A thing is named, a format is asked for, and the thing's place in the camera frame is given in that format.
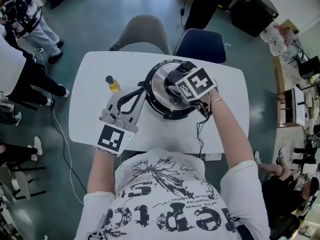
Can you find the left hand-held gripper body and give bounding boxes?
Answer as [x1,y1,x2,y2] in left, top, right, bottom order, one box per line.
[95,85,146,158]

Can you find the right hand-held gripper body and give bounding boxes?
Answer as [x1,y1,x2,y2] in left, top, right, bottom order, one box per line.
[166,60,218,119]

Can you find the black rice cooker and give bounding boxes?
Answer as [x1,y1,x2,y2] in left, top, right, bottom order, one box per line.
[144,58,216,121]

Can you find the silver rice cooker lid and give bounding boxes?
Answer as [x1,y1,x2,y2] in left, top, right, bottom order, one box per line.
[151,65,198,110]

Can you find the person's left forearm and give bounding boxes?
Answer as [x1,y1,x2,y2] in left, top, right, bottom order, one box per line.
[86,147,123,195]

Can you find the person's right forearm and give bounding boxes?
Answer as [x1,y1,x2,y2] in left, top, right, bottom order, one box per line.
[208,90,260,175]

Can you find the yellow oil bottle black cap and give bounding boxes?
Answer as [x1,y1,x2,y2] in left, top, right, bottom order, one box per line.
[104,75,122,95]

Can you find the dark blue chair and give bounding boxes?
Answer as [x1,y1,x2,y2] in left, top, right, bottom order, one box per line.
[173,28,228,64]

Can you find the grey chair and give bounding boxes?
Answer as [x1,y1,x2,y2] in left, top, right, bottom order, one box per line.
[109,14,173,56]

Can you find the white printed t-shirt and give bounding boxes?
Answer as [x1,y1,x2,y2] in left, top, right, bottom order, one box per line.
[76,147,272,240]

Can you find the large black box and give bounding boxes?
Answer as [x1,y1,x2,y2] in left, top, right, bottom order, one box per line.
[229,0,280,37]

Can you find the white plastic bags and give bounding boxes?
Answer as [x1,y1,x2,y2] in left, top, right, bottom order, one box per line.
[259,22,301,57]

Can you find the wooden shelf unit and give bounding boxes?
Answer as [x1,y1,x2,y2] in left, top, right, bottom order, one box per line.
[274,56,308,129]

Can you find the black floor cable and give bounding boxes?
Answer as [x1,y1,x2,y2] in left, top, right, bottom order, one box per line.
[49,101,88,194]

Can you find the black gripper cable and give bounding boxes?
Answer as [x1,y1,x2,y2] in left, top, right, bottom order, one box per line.
[195,113,213,160]

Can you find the white floor cable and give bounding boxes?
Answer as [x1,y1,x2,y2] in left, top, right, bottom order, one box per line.
[31,47,87,206]

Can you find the black adapter with cable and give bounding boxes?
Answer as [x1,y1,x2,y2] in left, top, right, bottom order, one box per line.
[178,0,188,30]

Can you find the black frame chair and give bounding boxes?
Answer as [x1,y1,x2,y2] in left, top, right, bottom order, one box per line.
[0,165,47,201]

